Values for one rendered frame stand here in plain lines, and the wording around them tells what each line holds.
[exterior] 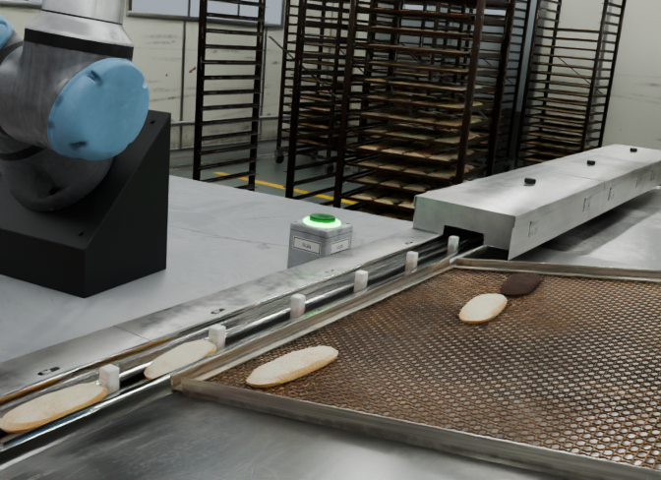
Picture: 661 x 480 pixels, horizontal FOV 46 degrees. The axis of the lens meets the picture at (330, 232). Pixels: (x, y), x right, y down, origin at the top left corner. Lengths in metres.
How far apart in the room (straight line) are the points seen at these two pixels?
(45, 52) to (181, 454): 0.50
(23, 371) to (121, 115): 0.31
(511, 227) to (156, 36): 5.68
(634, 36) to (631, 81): 0.40
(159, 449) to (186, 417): 0.05
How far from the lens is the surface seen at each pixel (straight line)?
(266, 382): 0.62
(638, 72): 7.91
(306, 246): 1.15
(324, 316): 0.79
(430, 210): 1.31
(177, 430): 0.57
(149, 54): 6.70
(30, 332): 0.94
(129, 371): 0.77
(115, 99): 0.89
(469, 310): 0.78
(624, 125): 7.94
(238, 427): 0.56
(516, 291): 0.87
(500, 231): 1.26
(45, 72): 0.89
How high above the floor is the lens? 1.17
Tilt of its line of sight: 14 degrees down
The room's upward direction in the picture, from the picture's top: 5 degrees clockwise
